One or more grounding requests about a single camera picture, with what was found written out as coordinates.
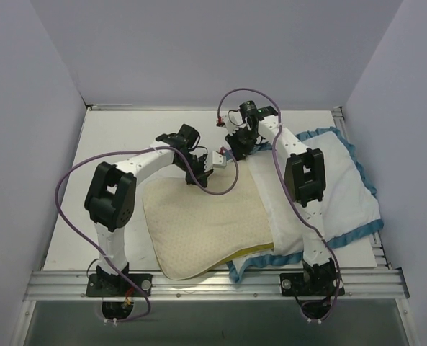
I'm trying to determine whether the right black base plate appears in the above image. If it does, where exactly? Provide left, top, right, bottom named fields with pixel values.
left=279, top=270, right=336, bottom=297

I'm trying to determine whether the front aluminium rail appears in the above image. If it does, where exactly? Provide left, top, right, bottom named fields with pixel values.
left=24, top=269, right=408, bottom=301

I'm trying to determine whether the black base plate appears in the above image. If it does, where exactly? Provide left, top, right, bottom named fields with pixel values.
left=85, top=273, right=153, bottom=298
left=279, top=270, right=336, bottom=297

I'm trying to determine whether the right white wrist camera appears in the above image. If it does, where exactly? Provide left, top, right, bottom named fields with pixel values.
left=216, top=110, right=246, bottom=135

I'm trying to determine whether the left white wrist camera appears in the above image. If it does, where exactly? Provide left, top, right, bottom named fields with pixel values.
left=204, top=150, right=228, bottom=171

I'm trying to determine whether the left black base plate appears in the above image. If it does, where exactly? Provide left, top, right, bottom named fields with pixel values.
left=85, top=273, right=153, bottom=298

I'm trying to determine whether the blue white pillowcase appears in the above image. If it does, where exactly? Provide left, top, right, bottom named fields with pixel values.
left=228, top=127, right=384, bottom=283

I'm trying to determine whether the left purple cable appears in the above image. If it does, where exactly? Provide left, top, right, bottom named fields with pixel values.
left=54, top=146, right=240, bottom=322

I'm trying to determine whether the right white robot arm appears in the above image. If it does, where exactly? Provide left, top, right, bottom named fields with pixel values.
left=222, top=101, right=336, bottom=295

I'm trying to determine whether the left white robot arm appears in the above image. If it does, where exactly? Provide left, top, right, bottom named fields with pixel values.
left=84, top=124, right=225, bottom=296

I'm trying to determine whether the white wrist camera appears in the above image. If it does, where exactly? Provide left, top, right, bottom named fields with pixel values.
left=204, top=150, right=228, bottom=171
left=216, top=110, right=246, bottom=135

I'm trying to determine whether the cream yellow pillow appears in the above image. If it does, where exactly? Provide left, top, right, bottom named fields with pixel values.
left=142, top=161, right=273, bottom=280

